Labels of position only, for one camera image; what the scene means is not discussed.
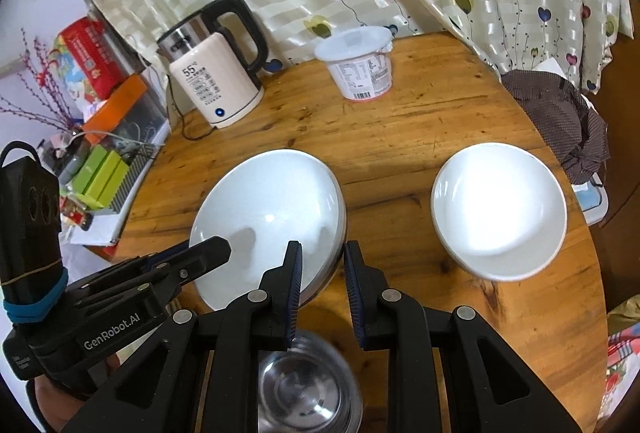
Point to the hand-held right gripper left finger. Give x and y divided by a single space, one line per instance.
295 293

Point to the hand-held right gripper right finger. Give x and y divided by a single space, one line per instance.
356 298

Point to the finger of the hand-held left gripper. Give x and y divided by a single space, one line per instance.
125 274
200 255

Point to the large white blue-striped bowl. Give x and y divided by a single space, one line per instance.
267 223

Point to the stainless steel bowl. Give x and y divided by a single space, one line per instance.
310 383

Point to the small white blue-striped bowl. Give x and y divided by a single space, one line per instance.
500 208

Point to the person's left hand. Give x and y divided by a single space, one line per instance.
50 405

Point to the white shelf board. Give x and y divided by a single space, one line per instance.
100 233

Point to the black white zigzag box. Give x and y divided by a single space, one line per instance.
131 183

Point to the dark green flat box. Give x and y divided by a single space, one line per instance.
85 170

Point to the grey pouch with black device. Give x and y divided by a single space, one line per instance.
65 158

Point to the clear bin with orange lid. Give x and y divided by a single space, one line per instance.
125 108

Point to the cream electric kettle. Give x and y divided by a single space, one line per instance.
215 68

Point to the cartoon printed box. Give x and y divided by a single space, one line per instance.
70 85

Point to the purple dried branches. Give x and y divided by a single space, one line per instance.
35 88

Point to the red carton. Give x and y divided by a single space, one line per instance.
92 53

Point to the white plastic tub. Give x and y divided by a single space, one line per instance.
357 63

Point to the brown dotted cloth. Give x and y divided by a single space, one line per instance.
555 113

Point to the plaid cloth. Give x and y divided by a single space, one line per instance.
622 363

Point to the brown wooden furniture panel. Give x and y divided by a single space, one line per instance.
622 163

